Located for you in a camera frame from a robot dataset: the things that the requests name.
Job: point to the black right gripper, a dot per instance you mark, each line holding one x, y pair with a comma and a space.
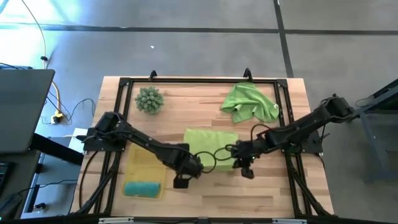
245, 152

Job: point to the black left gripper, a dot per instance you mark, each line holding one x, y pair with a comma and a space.
189, 166

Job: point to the pale lime microfiber towel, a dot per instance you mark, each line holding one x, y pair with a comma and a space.
208, 143

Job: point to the bright green microfiber towel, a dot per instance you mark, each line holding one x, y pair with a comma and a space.
245, 99

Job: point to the teal microfiber towel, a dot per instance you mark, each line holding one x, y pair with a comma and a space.
141, 189

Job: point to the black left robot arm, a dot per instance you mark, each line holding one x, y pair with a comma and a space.
146, 143

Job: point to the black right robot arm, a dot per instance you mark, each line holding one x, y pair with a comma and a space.
298, 127

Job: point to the yellow translucent plastic basket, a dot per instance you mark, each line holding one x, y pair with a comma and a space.
143, 168

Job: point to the potted succulent plant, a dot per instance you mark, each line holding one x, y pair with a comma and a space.
149, 99

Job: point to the silver aluminium extrusion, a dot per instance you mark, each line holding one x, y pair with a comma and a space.
115, 220
289, 221

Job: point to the green cloth towel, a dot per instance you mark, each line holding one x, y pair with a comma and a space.
202, 80

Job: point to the white box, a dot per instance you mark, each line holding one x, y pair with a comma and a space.
77, 137

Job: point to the yellow power plug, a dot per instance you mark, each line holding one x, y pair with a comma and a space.
57, 117

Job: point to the blue-legged work table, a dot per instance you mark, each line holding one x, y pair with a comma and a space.
382, 98

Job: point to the black operator desk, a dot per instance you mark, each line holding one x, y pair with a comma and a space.
18, 174

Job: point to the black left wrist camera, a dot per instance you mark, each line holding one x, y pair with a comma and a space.
181, 182

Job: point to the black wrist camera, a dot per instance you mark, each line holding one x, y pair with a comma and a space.
247, 173
181, 182

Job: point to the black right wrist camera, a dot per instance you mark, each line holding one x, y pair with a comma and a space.
247, 173

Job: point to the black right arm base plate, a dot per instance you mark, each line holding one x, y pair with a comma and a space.
312, 146

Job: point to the black frame hook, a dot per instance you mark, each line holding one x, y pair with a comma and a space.
247, 74
151, 75

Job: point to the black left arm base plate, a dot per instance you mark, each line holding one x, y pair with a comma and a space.
93, 145

